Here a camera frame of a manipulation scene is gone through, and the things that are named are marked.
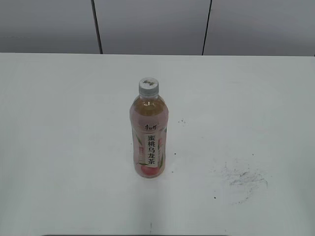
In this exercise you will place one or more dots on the white bottle cap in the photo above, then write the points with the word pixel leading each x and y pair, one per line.
pixel 148 87

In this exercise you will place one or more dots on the peach oolong tea bottle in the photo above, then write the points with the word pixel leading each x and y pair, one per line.
pixel 149 118

